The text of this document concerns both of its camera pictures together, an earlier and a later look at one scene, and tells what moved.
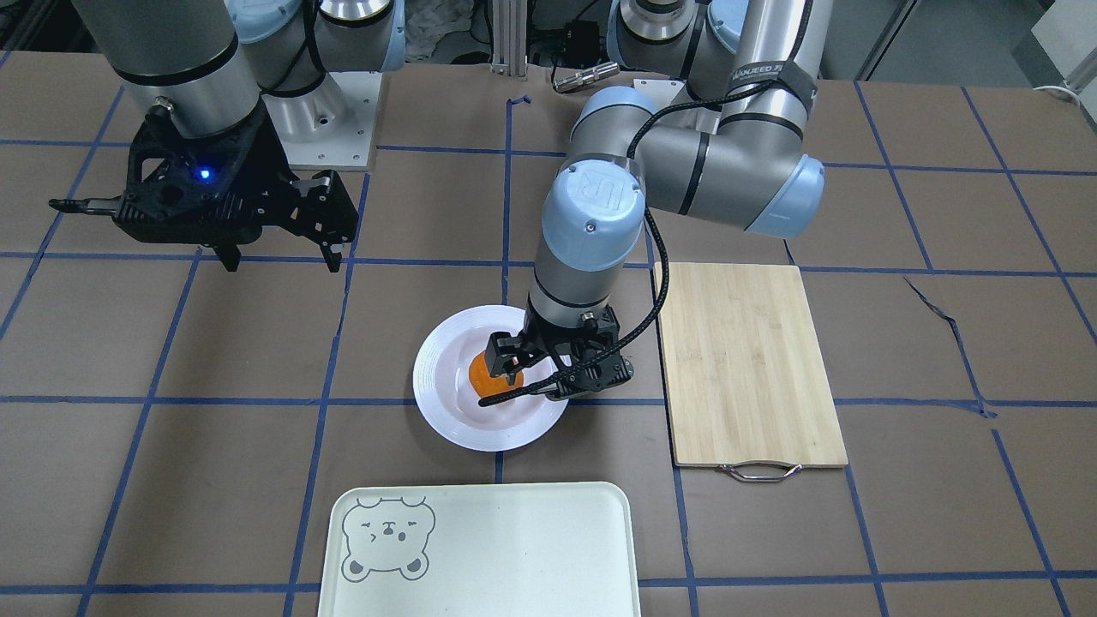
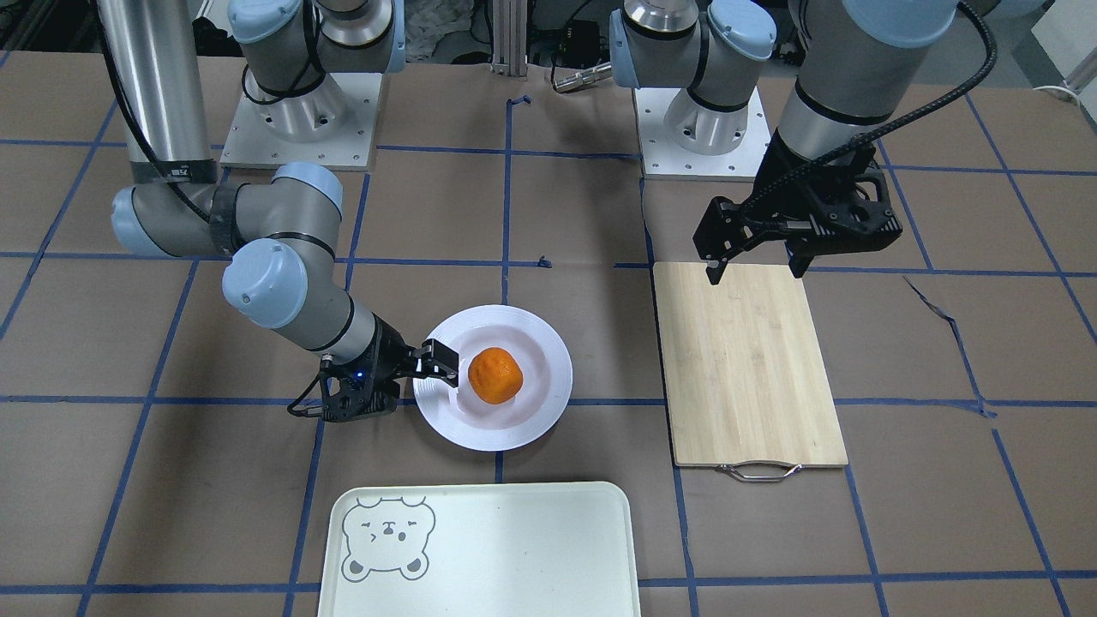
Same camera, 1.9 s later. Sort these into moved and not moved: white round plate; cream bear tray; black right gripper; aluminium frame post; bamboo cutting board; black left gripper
Moved: black left gripper; black right gripper
Not moved: cream bear tray; bamboo cutting board; aluminium frame post; white round plate
